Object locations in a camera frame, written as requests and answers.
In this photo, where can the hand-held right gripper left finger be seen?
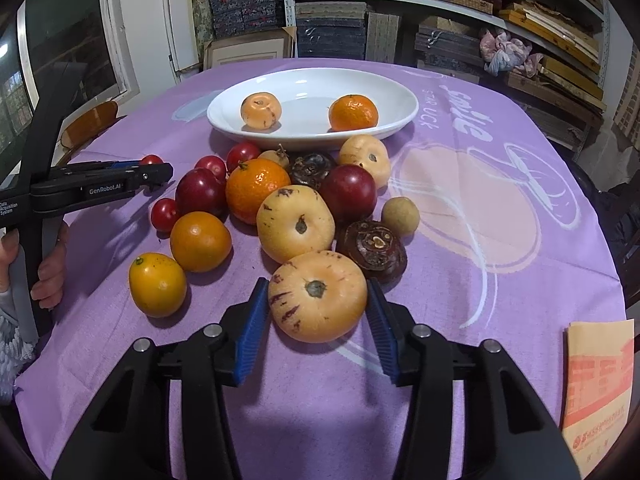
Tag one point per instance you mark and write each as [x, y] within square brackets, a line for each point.
[252, 327]

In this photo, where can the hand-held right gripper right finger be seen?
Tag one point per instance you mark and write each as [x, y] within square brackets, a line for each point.
[382, 330]

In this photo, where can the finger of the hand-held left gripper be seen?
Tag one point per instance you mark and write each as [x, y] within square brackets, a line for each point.
[125, 164]
[150, 177]

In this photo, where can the red cherry tomato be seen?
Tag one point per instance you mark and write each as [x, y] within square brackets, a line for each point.
[211, 166]
[151, 159]
[243, 156]
[164, 213]

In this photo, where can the dark red plum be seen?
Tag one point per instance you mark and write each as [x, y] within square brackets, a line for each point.
[200, 192]
[348, 192]

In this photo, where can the large purple-streaked pepino melon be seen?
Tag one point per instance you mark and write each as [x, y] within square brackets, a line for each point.
[317, 296]

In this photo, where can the orange tomato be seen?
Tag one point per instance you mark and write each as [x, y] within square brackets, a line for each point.
[200, 241]

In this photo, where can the yellow-orange tomato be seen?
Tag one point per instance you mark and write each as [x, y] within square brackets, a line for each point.
[157, 284]

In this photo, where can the small purple-marked pepino melon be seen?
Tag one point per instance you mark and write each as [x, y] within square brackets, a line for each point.
[260, 110]

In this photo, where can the dark brown water chestnut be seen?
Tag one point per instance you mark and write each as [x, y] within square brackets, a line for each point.
[372, 247]
[312, 170]

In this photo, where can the pale pepino melon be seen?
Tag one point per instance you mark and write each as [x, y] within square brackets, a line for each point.
[295, 224]
[367, 155]

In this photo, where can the white oval plate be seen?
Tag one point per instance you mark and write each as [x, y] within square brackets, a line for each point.
[310, 90]

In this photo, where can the person's left forearm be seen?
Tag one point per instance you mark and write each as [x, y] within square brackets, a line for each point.
[12, 340]

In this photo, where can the person's left hand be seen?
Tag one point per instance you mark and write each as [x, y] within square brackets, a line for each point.
[50, 270]

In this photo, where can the wooden chair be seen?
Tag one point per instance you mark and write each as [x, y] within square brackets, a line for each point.
[87, 122]

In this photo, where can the purple printed tablecloth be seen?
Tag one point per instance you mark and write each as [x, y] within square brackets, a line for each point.
[500, 285]

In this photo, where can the brown longan with stem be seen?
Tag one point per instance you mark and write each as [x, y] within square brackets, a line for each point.
[275, 157]

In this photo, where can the window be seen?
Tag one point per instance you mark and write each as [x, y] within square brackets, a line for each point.
[60, 35]

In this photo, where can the white board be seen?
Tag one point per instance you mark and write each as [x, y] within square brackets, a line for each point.
[180, 20]

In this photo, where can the green patterned board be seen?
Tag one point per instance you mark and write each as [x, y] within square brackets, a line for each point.
[200, 5]

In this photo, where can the stack of blue patterned boxes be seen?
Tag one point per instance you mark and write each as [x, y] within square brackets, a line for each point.
[245, 10]

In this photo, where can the tan paper envelope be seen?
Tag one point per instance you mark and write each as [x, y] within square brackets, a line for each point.
[595, 410]

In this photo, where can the stack of dark blue boxes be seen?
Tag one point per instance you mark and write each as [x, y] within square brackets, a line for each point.
[330, 37]

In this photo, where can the dark cloth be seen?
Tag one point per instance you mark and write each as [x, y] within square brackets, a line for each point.
[615, 220]

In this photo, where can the stack of dark grey boxes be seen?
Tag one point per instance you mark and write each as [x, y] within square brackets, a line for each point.
[445, 47]

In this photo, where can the crumpled pink cloth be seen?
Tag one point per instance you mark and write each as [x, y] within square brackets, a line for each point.
[505, 52]

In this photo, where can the woven mat panel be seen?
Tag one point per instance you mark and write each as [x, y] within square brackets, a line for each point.
[627, 105]

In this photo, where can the stack of wooden frames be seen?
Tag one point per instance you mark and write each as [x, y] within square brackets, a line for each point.
[560, 40]

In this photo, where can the beige picture frame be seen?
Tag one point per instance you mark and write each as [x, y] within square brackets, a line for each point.
[245, 52]

